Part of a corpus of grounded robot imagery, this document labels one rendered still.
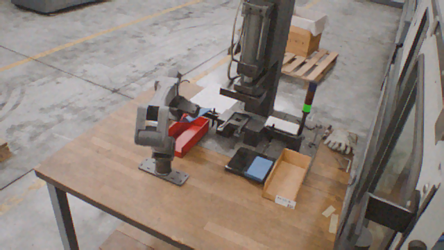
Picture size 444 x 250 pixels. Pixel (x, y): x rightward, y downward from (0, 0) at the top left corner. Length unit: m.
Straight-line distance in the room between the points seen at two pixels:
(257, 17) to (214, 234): 0.79
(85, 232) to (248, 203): 1.35
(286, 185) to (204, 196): 0.33
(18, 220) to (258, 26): 1.95
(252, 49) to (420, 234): 1.06
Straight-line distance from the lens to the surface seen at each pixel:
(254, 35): 1.36
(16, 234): 2.51
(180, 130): 1.61
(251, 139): 1.54
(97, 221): 2.44
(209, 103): 1.83
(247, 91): 1.43
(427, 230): 0.45
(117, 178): 1.37
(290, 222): 1.28
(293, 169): 1.48
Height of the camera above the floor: 1.82
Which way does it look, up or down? 33 degrees down
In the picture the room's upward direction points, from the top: 7 degrees clockwise
